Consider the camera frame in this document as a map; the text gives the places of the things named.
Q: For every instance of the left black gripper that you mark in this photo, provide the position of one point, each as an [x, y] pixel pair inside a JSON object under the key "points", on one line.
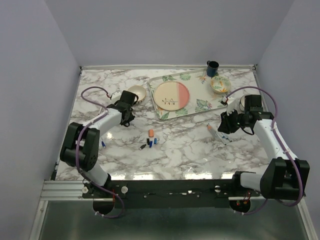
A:
{"points": [[131, 117]]}

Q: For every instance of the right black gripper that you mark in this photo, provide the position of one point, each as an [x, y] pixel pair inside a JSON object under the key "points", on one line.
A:
{"points": [[225, 125]]}

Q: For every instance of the blue acrylic marker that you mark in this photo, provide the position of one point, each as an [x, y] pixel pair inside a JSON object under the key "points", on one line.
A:
{"points": [[220, 137]]}

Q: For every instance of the orange highlighter pen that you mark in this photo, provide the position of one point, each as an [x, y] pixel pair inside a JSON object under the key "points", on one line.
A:
{"points": [[212, 131]]}

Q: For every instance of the orange highlighter cap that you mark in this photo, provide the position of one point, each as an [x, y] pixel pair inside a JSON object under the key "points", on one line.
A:
{"points": [[151, 133]]}

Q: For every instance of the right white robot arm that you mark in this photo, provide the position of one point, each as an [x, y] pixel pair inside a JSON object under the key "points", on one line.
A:
{"points": [[286, 176]]}

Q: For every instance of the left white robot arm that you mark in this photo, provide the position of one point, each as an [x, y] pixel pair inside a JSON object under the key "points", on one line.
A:
{"points": [[81, 143]]}

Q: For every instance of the white bowl blue stripes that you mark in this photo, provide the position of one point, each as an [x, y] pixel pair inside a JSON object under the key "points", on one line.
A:
{"points": [[140, 91]]}

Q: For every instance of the teal rimmed white bowl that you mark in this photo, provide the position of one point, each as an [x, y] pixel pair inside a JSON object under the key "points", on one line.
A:
{"points": [[242, 103]]}

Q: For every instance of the floral rectangular serving tray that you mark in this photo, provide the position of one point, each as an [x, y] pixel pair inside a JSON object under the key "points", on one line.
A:
{"points": [[202, 97]]}

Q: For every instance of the floral yellow rimmed bowl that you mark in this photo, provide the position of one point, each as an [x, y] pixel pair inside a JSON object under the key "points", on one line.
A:
{"points": [[220, 84]]}

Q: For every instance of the blue cap thin marker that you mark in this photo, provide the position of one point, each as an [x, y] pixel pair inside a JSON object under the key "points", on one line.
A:
{"points": [[103, 144]]}

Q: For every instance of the cream and pink plate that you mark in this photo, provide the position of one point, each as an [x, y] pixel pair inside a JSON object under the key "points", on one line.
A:
{"points": [[171, 96]]}

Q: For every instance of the dark blue mug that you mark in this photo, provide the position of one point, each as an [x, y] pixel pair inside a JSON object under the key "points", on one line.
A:
{"points": [[212, 68]]}

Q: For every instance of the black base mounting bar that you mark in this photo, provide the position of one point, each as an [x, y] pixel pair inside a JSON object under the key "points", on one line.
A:
{"points": [[160, 194]]}

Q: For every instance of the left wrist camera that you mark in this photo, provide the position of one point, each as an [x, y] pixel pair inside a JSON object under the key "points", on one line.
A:
{"points": [[115, 96]]}

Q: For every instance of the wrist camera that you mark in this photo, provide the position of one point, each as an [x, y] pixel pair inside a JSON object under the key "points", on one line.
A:
{"points": [[230, 104], [115, 96]]}

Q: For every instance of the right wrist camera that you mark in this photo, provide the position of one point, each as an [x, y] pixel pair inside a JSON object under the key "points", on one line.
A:
{"points": [[230, 104]]}

